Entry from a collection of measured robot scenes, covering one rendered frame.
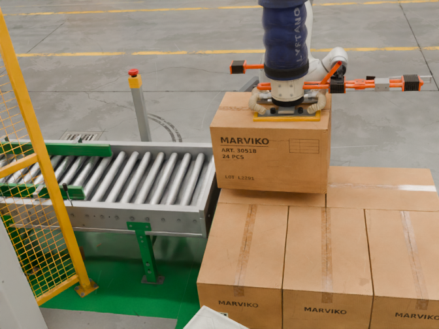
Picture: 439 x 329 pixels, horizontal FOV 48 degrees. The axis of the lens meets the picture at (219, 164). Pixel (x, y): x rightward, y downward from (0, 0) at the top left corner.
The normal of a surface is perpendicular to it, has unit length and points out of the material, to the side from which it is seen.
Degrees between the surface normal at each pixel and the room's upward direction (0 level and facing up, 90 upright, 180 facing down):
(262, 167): 90
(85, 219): 90
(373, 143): 0
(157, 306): 0
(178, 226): 90
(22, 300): 90
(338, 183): 0
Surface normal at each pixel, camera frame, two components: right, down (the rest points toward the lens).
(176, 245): -0.08, -0.83
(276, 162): -0.22, 0.57
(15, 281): 0.99, 0.02
